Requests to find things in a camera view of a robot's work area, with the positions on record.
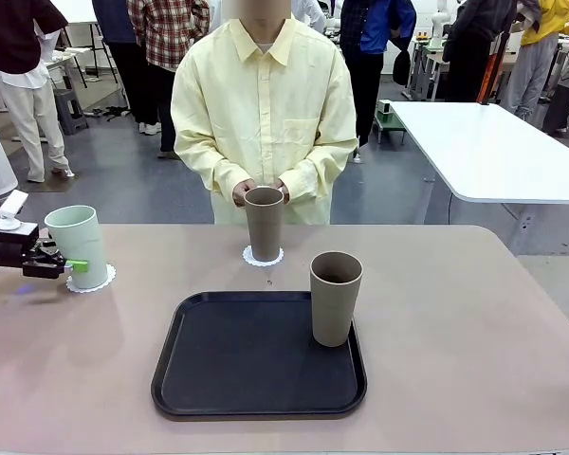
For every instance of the green small stand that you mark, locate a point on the green small stand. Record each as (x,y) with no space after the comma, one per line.
(389,124)

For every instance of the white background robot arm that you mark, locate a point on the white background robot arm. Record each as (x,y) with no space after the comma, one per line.
(437,23)

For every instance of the white background table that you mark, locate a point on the white background table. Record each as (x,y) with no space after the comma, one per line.
(493,156)

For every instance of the brown tall cup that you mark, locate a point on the brown tall cup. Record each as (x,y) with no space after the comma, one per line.
(334,308)
(264,227)

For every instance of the person in black jacket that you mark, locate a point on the person in black jacket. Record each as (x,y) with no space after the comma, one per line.
(474,47)

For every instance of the person in yellow jacket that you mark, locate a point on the person in yellow jacket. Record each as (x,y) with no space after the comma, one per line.
(536,61)

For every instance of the black plastic tray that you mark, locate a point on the black plastic tray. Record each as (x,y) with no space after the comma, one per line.
(246,365)

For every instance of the person right forearm yellow sleeve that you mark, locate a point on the person right forearm yellow sleeve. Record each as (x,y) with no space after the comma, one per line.
(199,156)

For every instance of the grey step stool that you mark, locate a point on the grey step stool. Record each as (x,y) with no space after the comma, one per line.
(71,111)

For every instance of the person in plaid shirt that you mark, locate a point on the person in plaid shirt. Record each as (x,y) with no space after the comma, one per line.
(170,38)

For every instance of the person in dark clothes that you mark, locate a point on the person in dark clothes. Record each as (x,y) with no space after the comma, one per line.
(133,61)

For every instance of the black hanging bag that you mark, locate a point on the black hanging bag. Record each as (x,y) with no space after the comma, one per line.
(401,68)

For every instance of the person in grey white clothes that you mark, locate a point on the person in grey white clothes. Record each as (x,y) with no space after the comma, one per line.
(566,90)

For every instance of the person left hand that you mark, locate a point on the person left hand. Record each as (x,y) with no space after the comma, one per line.
(285,192)

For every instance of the person in maroon top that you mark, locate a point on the person in maroon top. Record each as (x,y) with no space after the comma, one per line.
(19,47)

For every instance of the mint green tall cup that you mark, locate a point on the mint green tall cup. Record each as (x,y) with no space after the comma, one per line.
(78,237)

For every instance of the orange black post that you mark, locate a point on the orange black post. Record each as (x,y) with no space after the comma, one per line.
(490,71)

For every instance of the white lace paper coaster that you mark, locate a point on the white lace paper coaster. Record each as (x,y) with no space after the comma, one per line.
(110,279)
(247,256)

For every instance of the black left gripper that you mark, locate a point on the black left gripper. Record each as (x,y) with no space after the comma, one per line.
(12,242)

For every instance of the person left forearm yellow sleeve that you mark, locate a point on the person left forearm yellow sleeve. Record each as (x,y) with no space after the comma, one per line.
(317,166)

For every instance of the person right hand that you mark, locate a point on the person right hand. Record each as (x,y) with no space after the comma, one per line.
(239,192)

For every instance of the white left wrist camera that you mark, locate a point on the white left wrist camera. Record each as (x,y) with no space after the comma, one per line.
(12,208)

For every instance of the person in blue jacket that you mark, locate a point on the person in blue jacket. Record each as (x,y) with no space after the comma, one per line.
(374,33)

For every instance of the person in yellow shirt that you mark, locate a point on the person in yellow shirt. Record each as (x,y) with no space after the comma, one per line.
(261,118)

